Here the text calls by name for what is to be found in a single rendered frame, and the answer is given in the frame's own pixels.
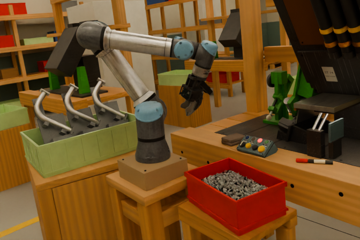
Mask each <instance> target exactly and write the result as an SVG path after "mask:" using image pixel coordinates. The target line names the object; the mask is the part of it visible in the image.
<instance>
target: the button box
mask: <svg viewBox="0 0 360 240"><path fill-rule="evenodd" d="M246 136H248V135H245V136H244V138H243V139H242V141H244V142H245V145H246V144H247V143H250V144H251V147H250V148H246V147H245V145H244V146H243V147H241V146H240V145H238V146H237V148H236V149H237V150H238V151H241V152H244V153H248V154H252V155H256V156H259V157H262V158H266V157H268V156H270V155H272V154H274V153H276V152H277V151H278V148H277V147H276V145H275V144H274V142H273V141H271V140H269V142H268V143H267V144H265V143H264V142H265V141H266V140H267V139H262V138H257V137H255V138H256V139H255V140H254V141H252V140H251V139H252V138H253V136H249V139H245V137H246ZM258 139H262V141H261V142H258ZM253 145H257V146H258V147H259V146H264V147H265V150H264V151H263V152H259V151H258V148H257V149H255V150H253V149H252V146H253Z"/></svg>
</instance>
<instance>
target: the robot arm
mask: <svg viewBox="0 0 360 240"><path fill-rule="evenodd" d="M76 38H77V41H78V43H79V44H80V45H81V46H82V47H83V48H85V49H88V50H91V51H92V52H93V54H94V55H95V56H96V57H98V58H101V59H102V60H103V61H104V62H105V64H106V65H107V67H108V68H109V69H110V71H111V72H112V73H113V75H114V76H115V77H116V79H117V80H118V81H119V83H120V84H121V85H122V87H123V88H124V89H125V91H126V92H127V93H128V95H129V96H130V98H131V99H132V100H133V102H134V104H133V107H134V109H135V113H134V114H135V117H136V126H137V137H138V143H137V149H136V153H135V157H136V161H137V162H140V163H146V164H152V163H159V162H163V161H166V160H168V159H169V158H170V157H171V155H170V149H169V147H168V144H167V142H166V139H165V132H164V120H165V118H166V115H167V107H166V105H165V103H164V102H163V101H162V100H161V99H159V98H158V96H157V95H156V94H155V93H154V92H153V91H149V90H148V89H147V87H146V86H145V84H144V83H143V82H142V80H141V79H140V78H139V76H138V75H137V74H136V72H135V71H134V69H133V68H132V67H131V65H130V64H129V63H128V61H127V60H126V59H125V57H124V56H123V54H122V53H121V52H120V50H124V51H131V52H135V53H143V54H150V55H158V56H166V57H172V58H178V59H180V60H187V59H189V58H190V59H193V60H196V61H195V64H194V66H193V69H192V74H189V75H188V77H187V80H186V83H185V84H182V86H181V90H182V87H183V90H182V92H181V90H180V92H179V94H181V96H182V97H183V98H185V99H186V100H185V102H183V103H182V104H181V108H184V109H185V112H186V115H187V116H190V115H191V114H192V113H194V112H195V111H196V110H197V109H198V108H199V107H200V105H201V103H202V100H203V91H204V92H205V93H207V94H209V95H211V93H212V92H213V91H212V90H211V88H210V87H209V86H208V85H207V84H206V83H205V82H204V81H206V79H207V77H208V74H209V72H210V69H211V67H212V64H213V61H214V58H215V56H216V52H217V50H218V45H217V44H216V43H214V42H211V41H207V40H203V41H202V43H196V42H194V41H191V40H188V39H185V38H183V37H179V36H176V37H175V38H174V39H171V38H167V37H159V36H152V35H145V34H137V33H130V32H123V31H116V30H111V29H110V27H109V26H108V25H107V24H105V23H103V22H101V21H87V22H84V23H82V24H81V25H80V26H79V27H78V29H77V32H76Z"/></svg>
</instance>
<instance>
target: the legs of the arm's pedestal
mask: <svg viewBox="0 0 360 240"><path fill-rule="evenodd" d="M109 191H110V197H111V203H112V210H113V214H114V220H115V226H116V232H117V239H118V240H138V236H137V230H136V224H137V225H139V226H140V229H141V235H142V240H182V237H181V228H180V223H179V211H178V206H179V205H181V204H183V203H185V202H187V201H189V198H187V196H186V195H188V189H187V188H186V189H184V190H182V191H179V192H177V193H174V194H172V195H170V196H168V197H166V198H164V199H161V200H159V201H157V202H155V203H153V204H151V205H148V206H146V207H145V206H143V205H142V204H140V203H138V202H136V201H135V200H133V199H131V198H130V197H128V196H126V195H125V194H123V193H121V192H120V191H118V190H116V189H115V188H113V187H112V186H110V185H109ZM201 240H212V239H211V238H210V237H208V236H206V235H204V234H203V233H201Z"/></svg>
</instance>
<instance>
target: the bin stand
mask: <svg viewBox="0 0 360 240"><path fill-rule="evenodd" d="M286 207H288V208H289V210H288V211H286V215H284V216H282V217H280V218H278V219H276V220H274V221H271V222H269V223H267V224H265V225H263V226H261V227H259V228H257V229H254V230H252V231H250V232H247V233H246V234H244V235H242V236H237V235H236V234H234V233H233V232H232V231H230V230H229V229H228V228H226V227H225V226H223V225H222V224H220V223H219V222H217V221H216V220H215V219H213V218H212V217H211V216H209V215H208V214H206V213H205V212H203V211H202V210H201V209H199V208H198V207H197V206H195V205H194V204H192V203H191V202H189V201H187V202H185V203H183V204H181V205H179V206H178V211H179V220H180V221H181V222H182V228H183V236H184V240H201V233H203V234H204V235H206V236H208V237H210V238H211V239H213V240H260V239H262V238H263V237H265V236H266V235H268V234H269V233H271V232H272V231H274V230H275V231H276V240H296V230H295V226H296V225H297V209H295V208H292V207H289V206H287V205H286Z"/></svg>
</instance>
